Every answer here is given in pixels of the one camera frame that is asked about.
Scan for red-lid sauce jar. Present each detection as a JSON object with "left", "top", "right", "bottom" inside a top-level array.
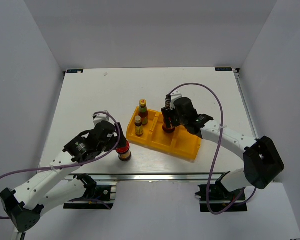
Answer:
[
  {"left": 116, "top": 142, "right": 132, "bottom": 162},
  {"left": 162, "top": 121, "right": 176, "bottom": 134}
]

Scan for small yellow-label oil bottle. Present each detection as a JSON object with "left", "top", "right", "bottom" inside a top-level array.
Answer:
[{"left": 134, "top": 115, "right": 144, "bottom": 136}]

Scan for yellow-cap green-label sauce bottle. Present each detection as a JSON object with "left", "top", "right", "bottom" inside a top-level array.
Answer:
[{"left": 138, "top": 99, "right": 149, "bottom": 125}]

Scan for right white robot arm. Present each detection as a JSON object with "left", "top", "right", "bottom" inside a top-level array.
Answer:
[{"left": 161, "top": 95, "right": 285, "bottom": 200}]

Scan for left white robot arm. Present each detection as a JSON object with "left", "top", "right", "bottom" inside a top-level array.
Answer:
[{"left": 0, "top": 120, "right": 130, "bottom": 233}]

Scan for black-cap spice jar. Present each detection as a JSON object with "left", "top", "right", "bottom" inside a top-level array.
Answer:
[{"left": 165, "top": 95, "right": 171, "bottom": 108}]

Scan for yellow three-compartment bin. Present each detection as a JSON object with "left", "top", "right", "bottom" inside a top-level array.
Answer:
[{"left": 126, "top": 107, "right": 202, "bottom": 162}]

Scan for right blue table label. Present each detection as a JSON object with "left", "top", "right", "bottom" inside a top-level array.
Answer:
[{"left": 214, "top": 67, "right": 233, "bottom": 72}]

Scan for blue table label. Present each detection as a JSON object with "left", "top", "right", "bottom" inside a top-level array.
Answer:
[
  {"left": 214, "top": 67, "right": 233, "bottom": 72},
  {"left": 66, "top": 69, "right": 84, "bottom": 74}
]

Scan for left blue table label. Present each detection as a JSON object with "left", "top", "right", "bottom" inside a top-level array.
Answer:
[{"left": 66, "top": 69, "right": 84, "bottom": 74}]

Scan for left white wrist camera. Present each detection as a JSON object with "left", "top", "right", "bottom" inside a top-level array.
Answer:
[{"left": 92, "top": 110, "right": 110, "bottom": 126}]

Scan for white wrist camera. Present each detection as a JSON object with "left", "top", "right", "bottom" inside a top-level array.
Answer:
[
  {"left": 168, "top": 90, "right": 183, "bottom": 110},
  {"left": 92, "top": 110, "right": 110, "bottom": 126}
]

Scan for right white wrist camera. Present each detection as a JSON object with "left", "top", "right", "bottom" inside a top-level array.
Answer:
[{"left": 168, "top": 90, "right": 183, "bottom": 110}]

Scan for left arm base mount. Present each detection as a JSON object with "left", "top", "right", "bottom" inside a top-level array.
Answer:
[{"left": 63, "top": 174, "right": 117, "bottom": 210}]

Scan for aluminium table rail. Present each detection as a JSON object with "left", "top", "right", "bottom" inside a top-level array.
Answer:
[{"left": 34, "top": 172, "right": 258, "bottom": 183}]

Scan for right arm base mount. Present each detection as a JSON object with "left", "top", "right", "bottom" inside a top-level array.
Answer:
[{"left": 195, "top": 171, "right": 251, "bottom": 213}]

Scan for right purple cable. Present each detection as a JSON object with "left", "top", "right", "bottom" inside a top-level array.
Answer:
[{"left": 167, "top": 83, "right": 257, "bottom": 216}]

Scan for purple cable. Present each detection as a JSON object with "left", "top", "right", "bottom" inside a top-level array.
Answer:
[
  {"left": 167, "top": 83, "right": 257, "bottom": 216},
  {"left": 0, "top": 112, "right": 122, "bottom": 220}
]

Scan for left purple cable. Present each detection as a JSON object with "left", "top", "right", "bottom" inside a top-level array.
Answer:
[{"left": 0, "top": 112, "right": 122, "bottom": 220}]

